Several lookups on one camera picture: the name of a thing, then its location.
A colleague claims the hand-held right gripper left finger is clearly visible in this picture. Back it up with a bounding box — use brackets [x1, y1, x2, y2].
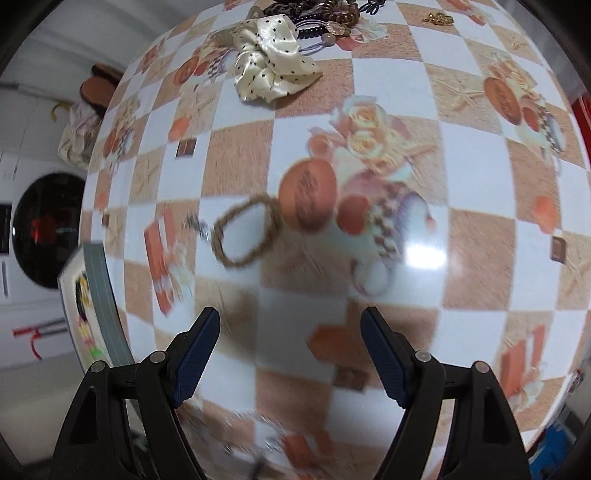
[48, 307, 221, 480]

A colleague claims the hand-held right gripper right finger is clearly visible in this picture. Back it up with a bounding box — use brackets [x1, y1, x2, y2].
[361, 306, 532, 480]

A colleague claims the grey-edged storage box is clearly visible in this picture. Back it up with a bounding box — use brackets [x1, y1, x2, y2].
[58, 242, 136, 371]

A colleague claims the braided rope bracelet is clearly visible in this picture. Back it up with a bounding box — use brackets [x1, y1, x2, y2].
[211, 194, 281, 268]

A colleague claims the blue plastic crate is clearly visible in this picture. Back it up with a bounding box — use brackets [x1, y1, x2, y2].
[531, 425, 579, 480]

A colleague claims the beige cloth bag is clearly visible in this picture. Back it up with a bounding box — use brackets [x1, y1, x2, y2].
[58, 102, 105, 170]

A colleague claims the brown hat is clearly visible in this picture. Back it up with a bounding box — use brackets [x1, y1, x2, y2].
[78, 64, 124, 110]

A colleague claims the red plastic stool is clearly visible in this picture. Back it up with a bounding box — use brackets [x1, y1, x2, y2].
[573, 69, 591, 169]

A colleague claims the cream polka dot scrunchie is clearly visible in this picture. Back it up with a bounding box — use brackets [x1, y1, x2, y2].
[233, 16, 322, 103]

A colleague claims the black spiral hair tie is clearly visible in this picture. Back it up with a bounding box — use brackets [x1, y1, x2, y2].
[295, 16, 329, 41]

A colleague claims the brown wooden bead bracelet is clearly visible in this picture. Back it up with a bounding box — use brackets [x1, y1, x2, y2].
[323, 0, 362, 25]

